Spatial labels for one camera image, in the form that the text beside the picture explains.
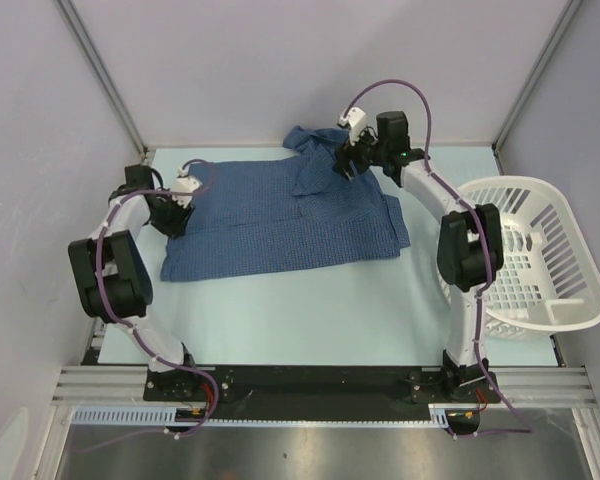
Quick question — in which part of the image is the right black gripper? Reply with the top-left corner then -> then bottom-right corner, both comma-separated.
333,124 -> 389,182

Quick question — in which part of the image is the blue checkered long sleeve shirt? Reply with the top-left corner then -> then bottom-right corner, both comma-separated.
160,126 -> 411,282

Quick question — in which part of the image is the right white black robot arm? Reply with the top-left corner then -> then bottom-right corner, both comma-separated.
333,107 -> 504,402

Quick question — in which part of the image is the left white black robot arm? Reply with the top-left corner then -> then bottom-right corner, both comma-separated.
68,165 -> 203,400

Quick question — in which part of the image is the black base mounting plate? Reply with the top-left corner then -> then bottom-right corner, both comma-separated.
144,363 -> 502,422

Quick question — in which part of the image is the white plastic laundry basket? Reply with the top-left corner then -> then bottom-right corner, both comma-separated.
458,176 -> 600,340

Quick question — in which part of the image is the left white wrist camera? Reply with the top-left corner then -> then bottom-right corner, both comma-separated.
169,167 -> 203,208

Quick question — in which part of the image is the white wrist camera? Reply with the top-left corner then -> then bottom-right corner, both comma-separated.
337,107 -> 368,145
169,167 -> 203,208

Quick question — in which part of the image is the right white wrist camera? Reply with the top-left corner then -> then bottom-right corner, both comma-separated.
337,107 -> 368,145

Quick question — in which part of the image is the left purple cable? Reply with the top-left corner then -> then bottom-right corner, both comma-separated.
77,158 -> 223,454

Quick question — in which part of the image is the purple cable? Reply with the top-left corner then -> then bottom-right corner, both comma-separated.
77,158 -> 223,454
344,77 -> 533,434

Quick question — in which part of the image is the aluminium front rail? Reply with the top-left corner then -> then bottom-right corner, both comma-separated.
51,366 -> 597,408

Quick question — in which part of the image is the white slotted cable duct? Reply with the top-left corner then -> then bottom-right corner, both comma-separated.
72,406 -> 477,431

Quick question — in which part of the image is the left aluminium frame post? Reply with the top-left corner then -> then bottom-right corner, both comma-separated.
55,0 -> 148,159

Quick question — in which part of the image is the aluminium frame post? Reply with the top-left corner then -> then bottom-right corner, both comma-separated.
491,0 -> 584,157
55,0 -> 148,159

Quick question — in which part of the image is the right aluminium frame post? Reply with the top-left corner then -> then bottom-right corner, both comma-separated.
491,0 -> 584,157

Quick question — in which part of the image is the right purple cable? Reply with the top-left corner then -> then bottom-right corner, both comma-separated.
344,77 -> 533,434

